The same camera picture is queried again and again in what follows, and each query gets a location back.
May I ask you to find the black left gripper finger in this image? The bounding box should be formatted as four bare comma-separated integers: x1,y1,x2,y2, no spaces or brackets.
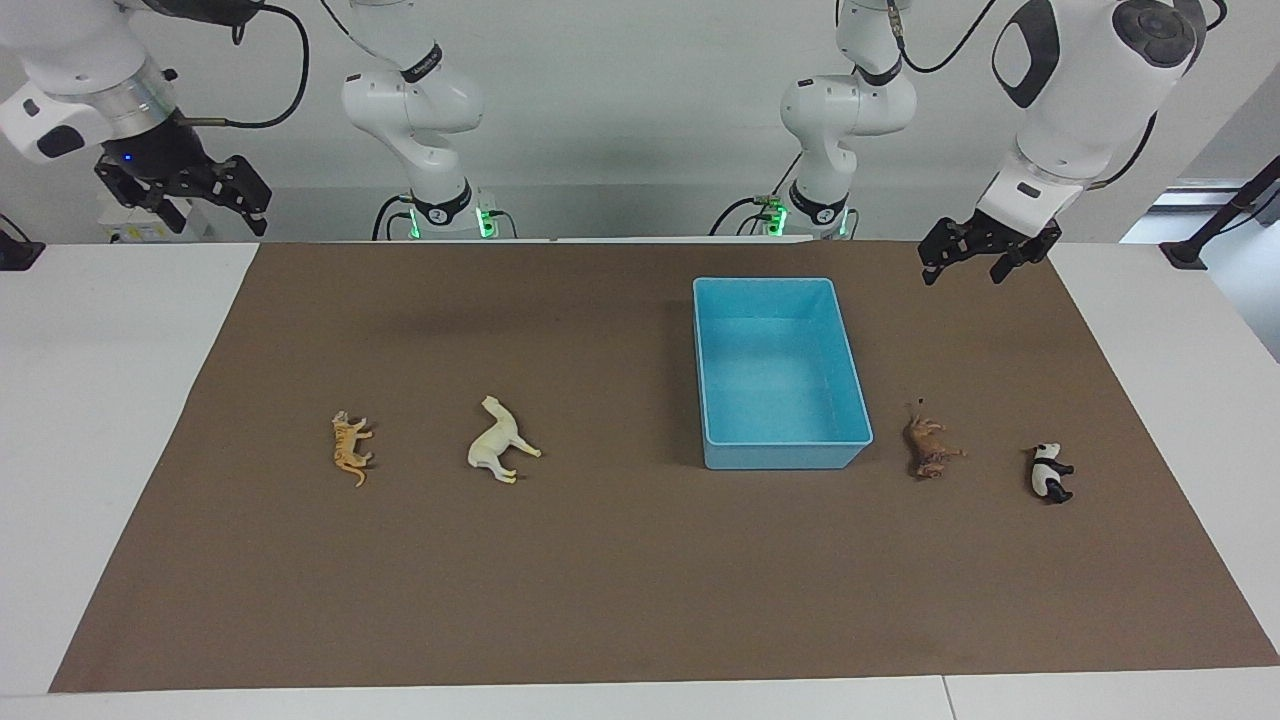
918,220,966,288
990,238,1046,284

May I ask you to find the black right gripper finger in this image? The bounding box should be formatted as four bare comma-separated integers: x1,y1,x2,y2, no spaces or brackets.
95,166,191,237
225,155,273,238

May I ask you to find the brown lion toy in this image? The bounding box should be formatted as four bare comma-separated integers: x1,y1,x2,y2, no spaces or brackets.
903,402,968,481

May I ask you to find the black and white panda toy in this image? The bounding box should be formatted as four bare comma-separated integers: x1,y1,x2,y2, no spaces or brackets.
1030,442,1077,504

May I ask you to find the orange tiger toy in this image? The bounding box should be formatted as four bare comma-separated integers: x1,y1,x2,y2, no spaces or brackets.
331,410,375,488

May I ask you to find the cream horse toy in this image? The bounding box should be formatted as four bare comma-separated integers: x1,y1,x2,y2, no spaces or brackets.
467,395,543,485

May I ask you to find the white cardboard box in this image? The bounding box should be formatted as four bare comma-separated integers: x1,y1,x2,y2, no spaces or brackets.
98,190,216,244

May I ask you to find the light blue storage box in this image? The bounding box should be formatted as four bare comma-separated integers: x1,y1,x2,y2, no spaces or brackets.
692,277,874,471

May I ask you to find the black table clamp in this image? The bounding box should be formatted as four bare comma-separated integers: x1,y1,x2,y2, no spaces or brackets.
0,213,46,271

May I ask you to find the brown table mat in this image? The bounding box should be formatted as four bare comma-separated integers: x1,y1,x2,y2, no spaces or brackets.
48,238,1280,694

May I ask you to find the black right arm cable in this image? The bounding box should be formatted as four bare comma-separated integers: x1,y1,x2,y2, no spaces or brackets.
185,0,311,131

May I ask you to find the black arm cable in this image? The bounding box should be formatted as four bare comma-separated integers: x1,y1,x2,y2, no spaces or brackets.
185,0,311,131
885,0,1229,191

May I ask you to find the black right base cable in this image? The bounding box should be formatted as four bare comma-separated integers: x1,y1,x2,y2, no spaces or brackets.
371,194,413,242

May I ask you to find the black base cable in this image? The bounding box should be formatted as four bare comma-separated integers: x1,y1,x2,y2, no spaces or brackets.
371,194,413,242
709,148,806,237

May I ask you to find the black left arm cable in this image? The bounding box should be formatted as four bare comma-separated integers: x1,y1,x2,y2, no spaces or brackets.
885,0,1229,191

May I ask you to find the black left base cable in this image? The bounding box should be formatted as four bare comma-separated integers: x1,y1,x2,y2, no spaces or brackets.
709,148,806,237

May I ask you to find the black camera stand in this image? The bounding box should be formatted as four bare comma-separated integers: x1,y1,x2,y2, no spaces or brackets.
1160,155,1280,271

